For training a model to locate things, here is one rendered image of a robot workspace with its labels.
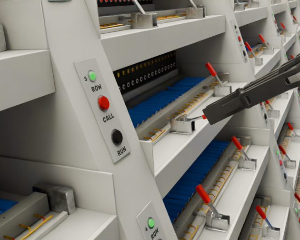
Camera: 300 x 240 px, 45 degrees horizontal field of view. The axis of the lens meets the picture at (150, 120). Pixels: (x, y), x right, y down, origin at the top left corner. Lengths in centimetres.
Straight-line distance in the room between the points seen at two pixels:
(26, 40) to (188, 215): 44
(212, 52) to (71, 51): 68
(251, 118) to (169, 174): 56
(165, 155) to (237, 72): 53
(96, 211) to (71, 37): 20
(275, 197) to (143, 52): 71
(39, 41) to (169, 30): 32
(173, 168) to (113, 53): 19
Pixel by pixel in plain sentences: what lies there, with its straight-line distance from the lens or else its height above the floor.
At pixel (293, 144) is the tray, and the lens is 161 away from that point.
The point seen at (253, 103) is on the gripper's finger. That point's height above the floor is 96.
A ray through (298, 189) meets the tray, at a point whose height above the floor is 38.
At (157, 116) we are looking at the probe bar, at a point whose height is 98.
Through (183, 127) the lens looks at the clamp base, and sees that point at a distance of 63.
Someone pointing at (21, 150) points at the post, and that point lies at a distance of 47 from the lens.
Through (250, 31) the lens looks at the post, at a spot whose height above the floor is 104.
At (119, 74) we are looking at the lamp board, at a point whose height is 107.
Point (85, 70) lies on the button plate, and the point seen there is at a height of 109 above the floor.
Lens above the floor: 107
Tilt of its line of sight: 8 degrees down
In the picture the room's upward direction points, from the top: 21 degrees counter-clockwise
